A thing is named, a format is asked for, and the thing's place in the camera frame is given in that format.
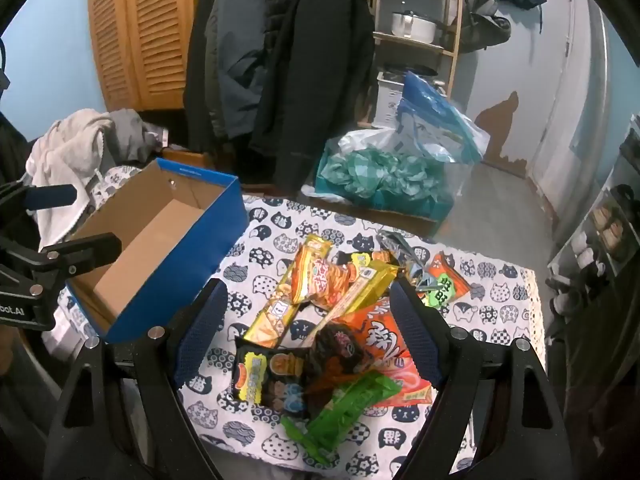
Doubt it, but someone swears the wooden shelf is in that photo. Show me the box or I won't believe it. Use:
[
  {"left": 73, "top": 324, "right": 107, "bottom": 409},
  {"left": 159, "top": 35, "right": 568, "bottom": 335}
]
[{"left": 370, "top": 0, "right": 463, "bottom": 126}]

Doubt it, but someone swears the group of assorted shoes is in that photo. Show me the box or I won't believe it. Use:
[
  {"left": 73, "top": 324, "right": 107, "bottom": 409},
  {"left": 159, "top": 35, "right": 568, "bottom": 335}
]
[{"left": 550, "top": 185, "right": 636, "bottom": 311}]

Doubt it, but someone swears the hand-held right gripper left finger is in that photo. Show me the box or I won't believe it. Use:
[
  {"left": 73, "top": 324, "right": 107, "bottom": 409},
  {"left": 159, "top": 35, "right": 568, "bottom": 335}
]
[{"left": 42, "top": 277, "right": 231, "bottom": 480}]

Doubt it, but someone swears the white storage box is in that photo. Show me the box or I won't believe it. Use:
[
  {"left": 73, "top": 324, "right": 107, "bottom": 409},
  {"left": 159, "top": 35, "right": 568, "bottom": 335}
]
[{"left": 375, "top": 71, "right": 446, "bottom": 128}]

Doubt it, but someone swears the long yellow snack packet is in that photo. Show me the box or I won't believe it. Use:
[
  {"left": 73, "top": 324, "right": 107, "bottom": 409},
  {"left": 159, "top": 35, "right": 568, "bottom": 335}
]
[{"left": 244, "top": 255, "right": 401, "bottom": 350}]

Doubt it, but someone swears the grey jacket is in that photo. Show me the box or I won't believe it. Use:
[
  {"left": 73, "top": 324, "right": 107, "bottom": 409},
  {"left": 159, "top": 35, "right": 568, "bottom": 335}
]
[{"left": 202, "top": 0, "right": 271, "bottom": 148}]

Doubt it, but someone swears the grey garment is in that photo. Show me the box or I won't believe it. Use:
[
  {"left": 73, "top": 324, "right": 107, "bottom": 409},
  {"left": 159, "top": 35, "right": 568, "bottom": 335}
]
[{"left": 102, "top": 109, "right": 166, "bottom": 161}]

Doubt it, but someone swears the dark hanging coat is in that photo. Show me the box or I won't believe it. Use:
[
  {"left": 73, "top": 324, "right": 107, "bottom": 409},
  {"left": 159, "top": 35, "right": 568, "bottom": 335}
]
[{"left": 182, "top": 0, "right": 226, "bottom": 158}]

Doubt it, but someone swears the shoe rack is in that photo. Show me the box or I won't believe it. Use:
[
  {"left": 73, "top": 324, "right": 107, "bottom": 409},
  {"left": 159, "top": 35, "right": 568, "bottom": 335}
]
[{"left": 547, "top": 115, "right": 640, "bottom": 321}]

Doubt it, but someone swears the black long coat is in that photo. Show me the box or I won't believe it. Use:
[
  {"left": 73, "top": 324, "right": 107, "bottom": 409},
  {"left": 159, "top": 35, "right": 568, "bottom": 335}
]
[{"left": 248, "top": 0, "right": 377, "bottom": 196}]

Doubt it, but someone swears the white and grey clothes pile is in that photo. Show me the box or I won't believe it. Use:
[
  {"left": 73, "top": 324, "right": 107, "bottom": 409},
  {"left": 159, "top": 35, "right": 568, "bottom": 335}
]
[{"left": 25, "top": 109, "right": 113, "bottom": 261}]

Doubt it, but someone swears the white door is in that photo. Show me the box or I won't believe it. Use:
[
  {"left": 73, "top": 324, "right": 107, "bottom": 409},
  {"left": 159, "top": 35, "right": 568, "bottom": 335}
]
[{"left": 527, "top": 0, "right": 611, "bottom": 241}]

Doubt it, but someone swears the wooden board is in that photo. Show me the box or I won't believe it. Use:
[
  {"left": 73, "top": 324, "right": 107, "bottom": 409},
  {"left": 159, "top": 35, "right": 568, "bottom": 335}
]
[{"left": 162, "top": 147, "right": 221, "bottom": 171}]

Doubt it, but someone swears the dark brown snack packet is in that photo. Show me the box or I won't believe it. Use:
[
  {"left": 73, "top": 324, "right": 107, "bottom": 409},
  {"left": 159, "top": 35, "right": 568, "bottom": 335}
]
[{"left": 305, "top": 322, "right": 376, "bottom": 396}]

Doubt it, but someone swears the yellow orange snack packet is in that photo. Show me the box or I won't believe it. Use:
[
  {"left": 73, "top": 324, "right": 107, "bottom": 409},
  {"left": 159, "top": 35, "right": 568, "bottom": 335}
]
[{"left": 291, "top": 234, "right": 373, "bottom": 311}]

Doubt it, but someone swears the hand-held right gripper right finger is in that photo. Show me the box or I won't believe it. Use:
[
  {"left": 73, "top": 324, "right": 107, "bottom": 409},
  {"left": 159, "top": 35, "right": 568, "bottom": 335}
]
[{"left": 389, "top": 277, "right": 573, "bottom": 480}]

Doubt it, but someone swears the cat print tablecloth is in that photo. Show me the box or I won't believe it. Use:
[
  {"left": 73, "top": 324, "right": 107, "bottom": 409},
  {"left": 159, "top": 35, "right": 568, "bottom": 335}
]
[{"left": 42, "top": 162, "right": 543, "bottom": 480}]

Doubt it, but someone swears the large orange red snack packet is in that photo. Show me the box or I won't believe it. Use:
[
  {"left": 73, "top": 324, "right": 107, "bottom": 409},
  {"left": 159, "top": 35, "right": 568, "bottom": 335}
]
[{"left": 330, "top": 297, "right": 433, "bottom": 408}]

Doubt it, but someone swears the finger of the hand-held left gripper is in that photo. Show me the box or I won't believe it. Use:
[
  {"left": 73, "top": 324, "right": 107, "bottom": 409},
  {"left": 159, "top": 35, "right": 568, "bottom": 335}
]
[
  {"left": 0, "top": 232, "right": 123, "bottom": 292},
  {"left": 0, "top": 180, "right": 79, "bottom": 213}
]

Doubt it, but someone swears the blue plastic bag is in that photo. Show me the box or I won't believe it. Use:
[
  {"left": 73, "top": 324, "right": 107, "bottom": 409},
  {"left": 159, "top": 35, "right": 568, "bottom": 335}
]
[{"left": 397, "top": 71, "right": 491, "bottom": 163}]

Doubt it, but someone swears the dark green hanging bag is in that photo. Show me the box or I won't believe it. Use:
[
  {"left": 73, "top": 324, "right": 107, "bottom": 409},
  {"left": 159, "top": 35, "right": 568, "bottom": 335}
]
[{"left": 460, "top": 0, "right": 513, "bottom": 56}]

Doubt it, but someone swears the bag of green candies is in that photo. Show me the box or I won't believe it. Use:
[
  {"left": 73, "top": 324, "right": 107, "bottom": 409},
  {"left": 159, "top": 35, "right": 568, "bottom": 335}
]
[{"left": 317, "top": 147, "right": 448, "bottom": 211}]

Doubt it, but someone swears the small orange green snack packet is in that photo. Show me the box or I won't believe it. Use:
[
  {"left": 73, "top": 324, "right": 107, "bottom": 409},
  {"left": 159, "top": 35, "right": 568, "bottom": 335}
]
[{"left": 417, "top": 252, "right": 472, "bottom": 318}]

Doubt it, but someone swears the black snack packet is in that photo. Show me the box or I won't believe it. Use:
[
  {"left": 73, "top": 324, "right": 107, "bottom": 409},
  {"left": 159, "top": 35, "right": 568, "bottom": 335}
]
[{"left": 232, "top": 337, "right": 326, "bottom": 416}]

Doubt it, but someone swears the blue cardboard box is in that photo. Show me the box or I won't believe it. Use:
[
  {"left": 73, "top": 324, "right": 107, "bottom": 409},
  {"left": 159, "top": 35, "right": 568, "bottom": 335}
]
[{"left": 65, "top": 157, "right": 250, "bottom": 345}]

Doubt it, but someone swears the white pot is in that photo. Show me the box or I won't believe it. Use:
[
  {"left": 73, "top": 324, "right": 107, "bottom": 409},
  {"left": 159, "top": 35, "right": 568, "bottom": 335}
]
[{"left": 391, "top": 10, "right": 441, "bottom": 42}]

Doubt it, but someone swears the wooden louvred cabinet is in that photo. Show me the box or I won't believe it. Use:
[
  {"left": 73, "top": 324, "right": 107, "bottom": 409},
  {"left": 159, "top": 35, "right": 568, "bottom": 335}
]
[{"left": 87, "top": 0, "right": 226, "bottom": 111}]

